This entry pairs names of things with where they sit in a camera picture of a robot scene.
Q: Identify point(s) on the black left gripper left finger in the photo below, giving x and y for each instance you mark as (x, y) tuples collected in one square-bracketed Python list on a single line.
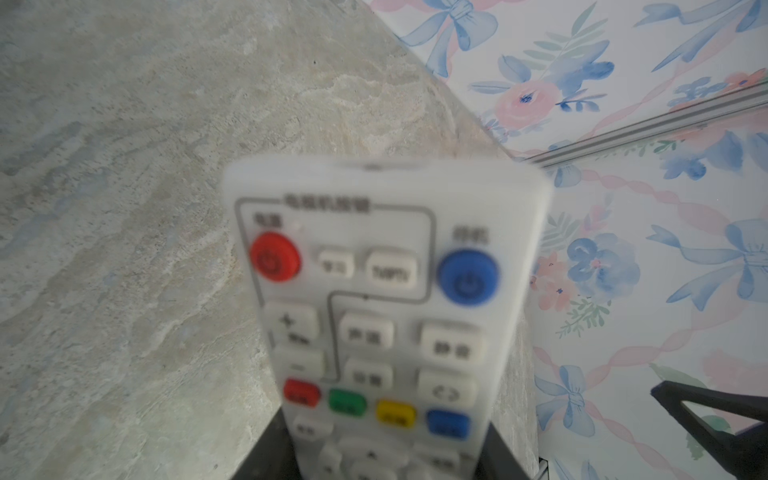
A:
[(273, 455)]

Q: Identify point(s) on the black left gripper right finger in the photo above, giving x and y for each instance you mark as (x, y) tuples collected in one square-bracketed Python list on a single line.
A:
[(497, 461)]

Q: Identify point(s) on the white remote control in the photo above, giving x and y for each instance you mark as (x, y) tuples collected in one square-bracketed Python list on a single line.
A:
[(388, 292)]

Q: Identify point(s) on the aluminium corner post right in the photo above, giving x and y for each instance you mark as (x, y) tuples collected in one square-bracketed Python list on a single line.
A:
[(733, 103)]

